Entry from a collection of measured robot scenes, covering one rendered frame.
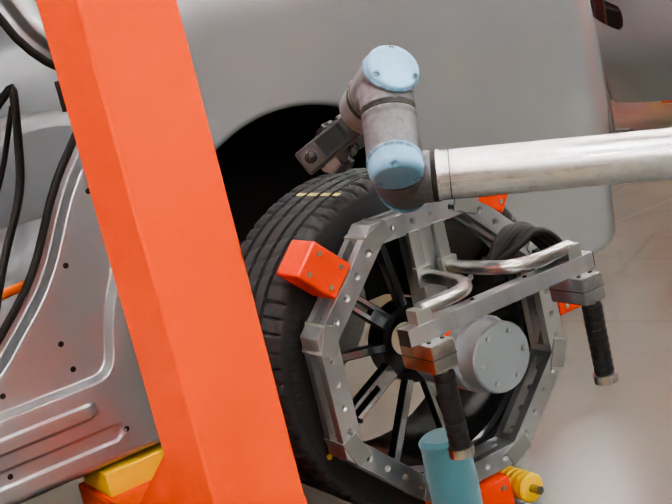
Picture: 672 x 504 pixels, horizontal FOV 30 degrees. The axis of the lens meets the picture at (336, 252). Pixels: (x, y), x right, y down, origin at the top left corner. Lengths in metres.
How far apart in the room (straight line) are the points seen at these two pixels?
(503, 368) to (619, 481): 1.53
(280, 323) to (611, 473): 1.75
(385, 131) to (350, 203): 0.31
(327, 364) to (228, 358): 0.24
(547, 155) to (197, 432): 0.73
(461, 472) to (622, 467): 1.61
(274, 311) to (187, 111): 0.45
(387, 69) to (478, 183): 0.25
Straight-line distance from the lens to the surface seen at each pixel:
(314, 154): 2.19
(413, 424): 2.65
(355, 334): 2.87
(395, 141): 1.98
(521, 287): 2.17
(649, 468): 3.76
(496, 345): 2.20
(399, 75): 2.03
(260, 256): 2.32
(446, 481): 2.22
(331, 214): 2.26
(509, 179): 2.11
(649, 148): 2.13
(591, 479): 3.75
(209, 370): 1.98
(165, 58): 1.93
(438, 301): 2.06
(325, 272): 2.15
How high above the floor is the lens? 1.55
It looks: 12 degrees down
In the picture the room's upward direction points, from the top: 14 degrees counter-clockwise
